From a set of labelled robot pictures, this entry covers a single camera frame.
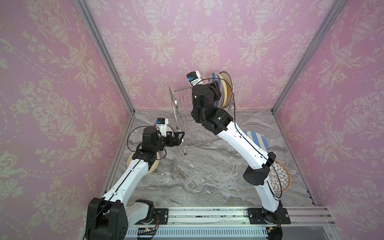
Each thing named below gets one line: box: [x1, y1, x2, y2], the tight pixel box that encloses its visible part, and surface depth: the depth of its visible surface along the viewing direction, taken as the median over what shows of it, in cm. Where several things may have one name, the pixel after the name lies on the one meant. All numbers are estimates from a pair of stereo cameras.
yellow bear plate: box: [215, 72, 228, 109], surface depth 74 cm
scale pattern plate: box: [269, 160, 292, 193], surface depth 87 cm
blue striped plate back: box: [244, 131, 269, 152], surface depth 108 cm
